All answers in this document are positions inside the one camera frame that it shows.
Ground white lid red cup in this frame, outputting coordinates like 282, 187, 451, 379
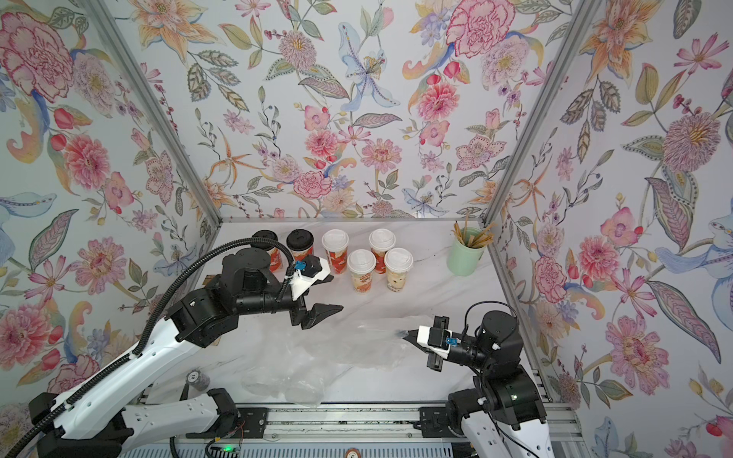
368, 228, 396, 274
322, 229, 349, 275

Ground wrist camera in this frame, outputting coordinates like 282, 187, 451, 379
416, 316, 459, 360
289, 255, 334, 300

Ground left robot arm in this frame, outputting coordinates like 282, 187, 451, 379
8, 238, 343, 457

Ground white lid floral cup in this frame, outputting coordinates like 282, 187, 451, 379
347, 249, 376, 293

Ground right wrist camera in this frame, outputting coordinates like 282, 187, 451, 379
416, 316, 459, 360

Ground black lid red cup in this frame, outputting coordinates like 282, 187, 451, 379
252, 229, 282, 272
286, 228, 314, 261

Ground clear plastic carrier bag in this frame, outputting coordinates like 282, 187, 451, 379
304, 315, 450, 403

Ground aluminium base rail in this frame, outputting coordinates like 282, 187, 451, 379
119, 402, 585, 445

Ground green cup holder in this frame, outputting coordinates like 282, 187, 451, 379
447, 239, 486, 277

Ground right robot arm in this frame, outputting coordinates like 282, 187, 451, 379
404, 310, 555, 457

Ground white lid red back cup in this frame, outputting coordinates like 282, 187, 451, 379
368, 228, 396, 274

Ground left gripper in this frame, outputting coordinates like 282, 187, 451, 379
237, 273, 346, 329

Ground wooden stir sticks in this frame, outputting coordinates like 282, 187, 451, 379
452, 219, 496, 249

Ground white lid beige cup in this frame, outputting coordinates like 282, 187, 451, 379
385, 247, 413, 292

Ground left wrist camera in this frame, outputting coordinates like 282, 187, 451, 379
289, 255, 334, 300

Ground black corrugated cable conduit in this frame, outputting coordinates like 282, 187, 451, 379
0, 237, 296, 458

